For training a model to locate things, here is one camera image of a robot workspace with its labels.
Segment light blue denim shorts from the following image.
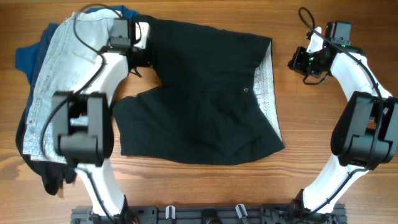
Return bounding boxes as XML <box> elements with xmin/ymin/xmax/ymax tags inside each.
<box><xmin>23</xmin><ymin>9</ymin><xmax>117</xmax><ymax>163</ymax></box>

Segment right black cable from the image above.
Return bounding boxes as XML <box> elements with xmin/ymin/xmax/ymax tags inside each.
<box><xmin>298</xmin><ymin>6</ymin><xmax>385</xmax><ymax>215</ymax></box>

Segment black shorts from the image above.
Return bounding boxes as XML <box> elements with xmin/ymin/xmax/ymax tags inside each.
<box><xmin>113</xmin><ymin>15</ymin><xmax>284</xmax><ymax>165</ymax></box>

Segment blue t-shirt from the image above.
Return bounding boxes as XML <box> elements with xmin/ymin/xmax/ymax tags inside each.
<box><xmin>14</xmin><ymin>4</ymin><xmax>141</xmax><ymax>86</ymax></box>

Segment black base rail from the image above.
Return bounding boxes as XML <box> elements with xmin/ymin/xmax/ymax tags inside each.
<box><xmin>70</xmin><ymin>203</ymin><xmax>348</xmax><ymax>224</ymax></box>

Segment right white rail clip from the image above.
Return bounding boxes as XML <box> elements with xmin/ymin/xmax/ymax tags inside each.
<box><xmin>235</xmin><ymin>203</ymin><xmax>248</xmax><ymax>219</ymax></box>

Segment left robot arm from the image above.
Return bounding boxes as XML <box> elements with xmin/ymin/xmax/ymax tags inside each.
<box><xmin>47</xmin><ymin>18</ymin><xmax>151</xmax><ymax>223</ymax></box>

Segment white rail clip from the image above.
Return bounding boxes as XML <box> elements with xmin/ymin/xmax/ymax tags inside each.
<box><xmin>235</xmin><ymin>203</ymin><xmax>248</xmax><ymax>219</ymax></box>
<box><xmin>165</xmin><ymin>205</ymin><xmax>176</xmax><ymax>220</ymax></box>

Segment black garment under pile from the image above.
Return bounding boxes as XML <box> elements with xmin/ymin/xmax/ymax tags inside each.
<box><xmin>15</xmin><ymin>111</ymin><xmax>76</xmax><ymax>195</ymax></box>

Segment left white rail clip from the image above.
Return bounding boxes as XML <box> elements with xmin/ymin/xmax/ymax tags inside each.
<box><xmin>165</xmin><ymin>205</ymin><xmax>176</xmax><ymax>220</ymax></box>

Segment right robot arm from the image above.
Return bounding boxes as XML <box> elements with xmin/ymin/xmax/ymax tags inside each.
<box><xmin>288</xmin><ymin>21</ymin><xmax>397</xmax><ymax>221</ymax></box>

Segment black cable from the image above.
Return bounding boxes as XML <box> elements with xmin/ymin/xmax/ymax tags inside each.
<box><xmin>298</xmin><ymin>6</ymin><xmax>385</xmax><ymax>215</ymax></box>
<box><xmin>39</xmin><ymin>3</ymin><xmax>142</xmax><ymax>224</ymax></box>

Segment left black cable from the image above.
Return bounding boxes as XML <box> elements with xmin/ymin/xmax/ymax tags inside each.
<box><xmin>39</xmin><ymin>3</ymin><xmax>142</xmax><ymax>224</ymax></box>

